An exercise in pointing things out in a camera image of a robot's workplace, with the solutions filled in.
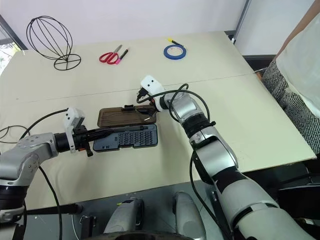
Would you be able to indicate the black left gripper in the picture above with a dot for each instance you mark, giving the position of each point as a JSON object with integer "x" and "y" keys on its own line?
{"x": 81, "y": 137}

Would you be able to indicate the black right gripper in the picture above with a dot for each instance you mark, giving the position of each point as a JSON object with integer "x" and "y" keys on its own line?
{"x": 151, "y": 103}

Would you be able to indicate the dark blue bit case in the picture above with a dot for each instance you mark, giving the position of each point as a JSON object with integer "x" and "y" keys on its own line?
{"x": 125, "y": 140}

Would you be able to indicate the person bare forearm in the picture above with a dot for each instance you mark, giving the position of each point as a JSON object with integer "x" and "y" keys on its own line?
{"x": 296, "y": 32}

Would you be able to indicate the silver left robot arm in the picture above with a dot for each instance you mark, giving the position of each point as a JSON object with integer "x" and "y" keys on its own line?
{"x": 32, "y": 147}

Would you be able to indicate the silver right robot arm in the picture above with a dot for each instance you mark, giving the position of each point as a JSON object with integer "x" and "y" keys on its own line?
{"x": 215, "y": 155}

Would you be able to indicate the dark grey precision screwdriver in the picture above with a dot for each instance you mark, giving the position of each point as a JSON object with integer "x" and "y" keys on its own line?
{"x": 135, "y": 128}

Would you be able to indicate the blue tape roll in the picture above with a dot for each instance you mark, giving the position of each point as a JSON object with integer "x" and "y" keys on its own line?
{"x": 167, "y": 53}

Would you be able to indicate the pink black marker pen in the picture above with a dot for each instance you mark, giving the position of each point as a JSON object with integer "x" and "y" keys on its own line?
{"x": 121, "y": 56}

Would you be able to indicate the yellow black pen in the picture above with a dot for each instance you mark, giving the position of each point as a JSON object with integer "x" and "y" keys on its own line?
{"x": 175, "y": 42}

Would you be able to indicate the black bar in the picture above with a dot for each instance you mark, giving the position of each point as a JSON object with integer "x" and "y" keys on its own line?
{"x": 67, "y": 208}

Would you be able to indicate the grey rounded leg shell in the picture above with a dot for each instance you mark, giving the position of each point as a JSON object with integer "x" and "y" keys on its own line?
{"x": 187, "y": 215}
{"x": 122, "y": 217}

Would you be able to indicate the person in white top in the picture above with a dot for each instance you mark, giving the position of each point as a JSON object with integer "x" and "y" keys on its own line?
{"x": 295, "y": 65}

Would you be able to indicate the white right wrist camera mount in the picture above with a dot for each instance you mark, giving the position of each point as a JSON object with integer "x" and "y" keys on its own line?
{"x": 152, "y": 83}

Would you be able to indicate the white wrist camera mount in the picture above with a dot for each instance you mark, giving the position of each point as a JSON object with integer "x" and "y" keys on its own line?
{"x": 152, "y": 83}
{"x": 72, "y": 117}

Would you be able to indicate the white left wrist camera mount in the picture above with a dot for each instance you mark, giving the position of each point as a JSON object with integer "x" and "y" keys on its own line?
{"x": 72, "y": 117}

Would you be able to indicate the small black bracket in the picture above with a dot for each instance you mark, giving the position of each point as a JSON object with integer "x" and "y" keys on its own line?
{"x": 88, "y": 226}

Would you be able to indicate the dark window frame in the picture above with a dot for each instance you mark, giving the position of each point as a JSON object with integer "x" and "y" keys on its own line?
{"x": 15, "y": 32}

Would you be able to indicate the white panel grey frame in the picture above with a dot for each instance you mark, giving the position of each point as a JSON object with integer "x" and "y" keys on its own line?
{"x": 272, "y": 27}

